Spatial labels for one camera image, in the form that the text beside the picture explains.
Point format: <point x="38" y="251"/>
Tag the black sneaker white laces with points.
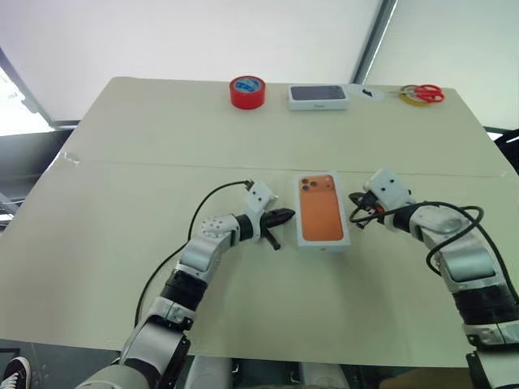
<point x="16" y="373"/>

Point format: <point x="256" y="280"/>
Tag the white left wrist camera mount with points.
<point x="257" y="200"/>

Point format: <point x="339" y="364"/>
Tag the dark window frame post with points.
<point x="24" y="87"/>
<point x="375" y="40"/>

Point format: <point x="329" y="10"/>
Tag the orange phone box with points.
<point x="322" y="212"/>

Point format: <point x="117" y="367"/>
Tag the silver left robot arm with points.
<point x="194" y="259"/>

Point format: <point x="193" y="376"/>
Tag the red tape roll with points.
<point x="246" y="94"/>

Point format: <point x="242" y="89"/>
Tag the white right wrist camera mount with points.
<point x="391" y="188"/>

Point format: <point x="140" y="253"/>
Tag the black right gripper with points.
<point x="373" y="202"/>

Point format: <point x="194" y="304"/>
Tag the white box with dark phone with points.
<point x="318" y="97"/>

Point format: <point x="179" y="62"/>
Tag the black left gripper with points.
<point x="269" y="233"/>

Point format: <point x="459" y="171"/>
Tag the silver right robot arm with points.
<point x="466" y="251"/>

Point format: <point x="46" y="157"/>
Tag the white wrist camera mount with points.
<point x="391" y="188"/>
<point x="257" y="200"/>

